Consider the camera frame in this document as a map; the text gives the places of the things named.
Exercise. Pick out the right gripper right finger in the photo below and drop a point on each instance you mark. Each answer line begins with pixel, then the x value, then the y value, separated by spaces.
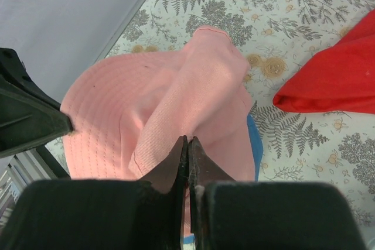
pixel 229 214

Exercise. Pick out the aluminium rail frame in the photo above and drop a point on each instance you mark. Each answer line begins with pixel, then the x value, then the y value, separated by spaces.
pixel 20 170

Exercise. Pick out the pink hat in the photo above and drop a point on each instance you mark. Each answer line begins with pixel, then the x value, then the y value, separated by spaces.
pixel 128 111

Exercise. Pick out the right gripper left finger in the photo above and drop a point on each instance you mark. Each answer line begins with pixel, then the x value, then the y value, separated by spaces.
pixel 103 214

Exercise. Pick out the floral table mat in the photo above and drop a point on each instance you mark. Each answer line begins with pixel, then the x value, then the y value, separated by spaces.
pixel 277 38

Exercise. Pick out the blue bucket hat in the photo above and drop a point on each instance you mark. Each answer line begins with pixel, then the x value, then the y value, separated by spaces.
pixel 257 151

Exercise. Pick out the red cloth hat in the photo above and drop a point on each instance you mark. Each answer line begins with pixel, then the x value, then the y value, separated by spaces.
pixel 339 78

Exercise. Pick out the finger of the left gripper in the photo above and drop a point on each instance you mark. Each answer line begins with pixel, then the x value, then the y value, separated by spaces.
pixel 29 117

